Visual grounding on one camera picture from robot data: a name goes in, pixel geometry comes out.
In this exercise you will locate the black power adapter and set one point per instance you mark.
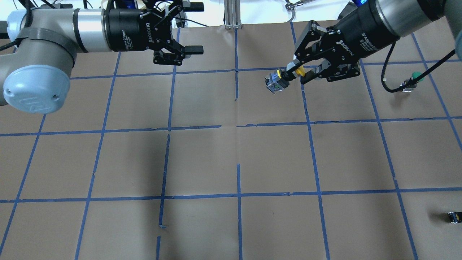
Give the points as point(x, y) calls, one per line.
point(349, 7)

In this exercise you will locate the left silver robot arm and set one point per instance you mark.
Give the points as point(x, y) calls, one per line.
point(36, 77)

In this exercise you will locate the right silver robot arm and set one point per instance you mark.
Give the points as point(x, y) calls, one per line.
point(403, 17)

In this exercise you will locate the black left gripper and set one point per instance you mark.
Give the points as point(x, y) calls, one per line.
point(124, 29)

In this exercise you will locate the yellow push button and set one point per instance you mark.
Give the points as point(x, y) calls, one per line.
point(280, 79)

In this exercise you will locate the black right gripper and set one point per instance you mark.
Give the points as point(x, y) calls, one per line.
point(361, 38)

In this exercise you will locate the green push button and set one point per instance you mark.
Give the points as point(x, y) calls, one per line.
point(410, 84)

